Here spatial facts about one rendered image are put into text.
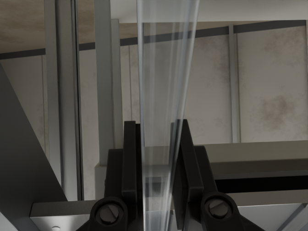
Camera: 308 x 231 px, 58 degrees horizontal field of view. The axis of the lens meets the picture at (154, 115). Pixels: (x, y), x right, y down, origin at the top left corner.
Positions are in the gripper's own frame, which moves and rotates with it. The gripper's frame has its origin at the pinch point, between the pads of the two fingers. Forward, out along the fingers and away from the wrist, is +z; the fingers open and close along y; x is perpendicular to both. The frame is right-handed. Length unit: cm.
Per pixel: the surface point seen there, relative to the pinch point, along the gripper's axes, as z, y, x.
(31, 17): 245, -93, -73
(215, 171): 27.6, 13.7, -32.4
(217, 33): 272, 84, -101
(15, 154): 3.9, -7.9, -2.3
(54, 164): 20.2, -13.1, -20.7
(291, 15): 74, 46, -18
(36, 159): 6.1, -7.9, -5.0
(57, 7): 35.0, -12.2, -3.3
